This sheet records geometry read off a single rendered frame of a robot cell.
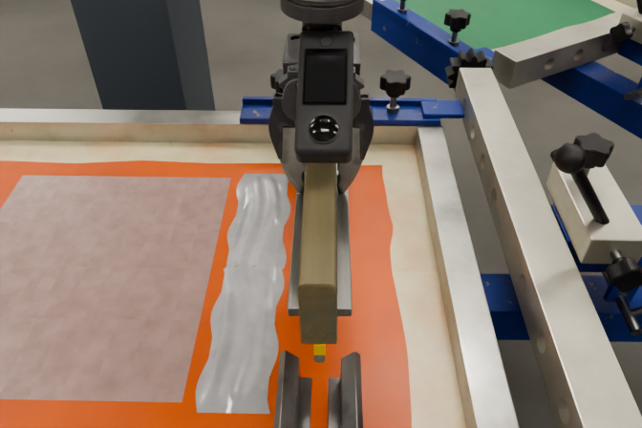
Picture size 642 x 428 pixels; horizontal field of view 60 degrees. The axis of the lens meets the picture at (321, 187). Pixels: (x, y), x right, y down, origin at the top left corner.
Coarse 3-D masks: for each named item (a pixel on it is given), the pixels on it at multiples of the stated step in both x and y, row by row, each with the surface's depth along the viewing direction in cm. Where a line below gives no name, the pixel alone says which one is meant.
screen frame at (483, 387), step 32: (0, 128) 85; (32, 128) 85; (64, 128) 85; (96, 128) 85; (128, 128) 85; (160, 128) 85; (192, 128) 85; (224, 128) 85; (256, 128) 84; (384, 128) 84; (416, 128) 84; (448, 160) 77; (448, 192) 72; (448, 224) 68; (448, 256) 64; (448, 288) 61; (480, 288) 60; (448, 320) 60; (480, 320) 57; (480, 352) 54; (480, 384) 52; (480, 416) 50; (512, 416) 50
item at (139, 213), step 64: (0, 192) 78; (64, 192) 78; (128, 192) 78; (192, 192) 78; (384, 192) 78; (0, 256) 68; (64, 256) 68; (128, 256) 68; (192, 256) 68; (384, 256) 69
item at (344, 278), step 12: (336, 168) 63; (336, 180) 62; (336, 192) 60; (348, 192) 60; (300, 204) 59; (336, 204) 58; (348, 204) 59; (300, 216) 57; (336, 216) 57; (348, 216) 57; (300, 228) 56; (348, 228) 56; (300, 240) 55; (348, 240) 54; (348, 252) 53; (348, 264) 52; (348, 276) 51; (348, 288) 50; (288, 300) 49; (348, 300) 49; (288, 312) 49; (348, 312) 48
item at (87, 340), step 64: (0, 320) 61; (64, 320) 61; (128, 320) 61; (192, 320) 61; (384, 320) 61; (0, 384) 56; (64, 384) 56; (128, 384) 56; (192, 384) 56; (320, 384) 56; (384, 384) 56
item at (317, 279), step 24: (312, 168) 53; (312, 192) 50; (312, 216) 48; (312, 240) 45; (336, 240) 46; (312, 264) 43; (336, 264) 44; (312, 288) 42; (336, 288) 42; (312, 312) 44; (336, 312) 44; (312, 336) 46; (336, 336) 46
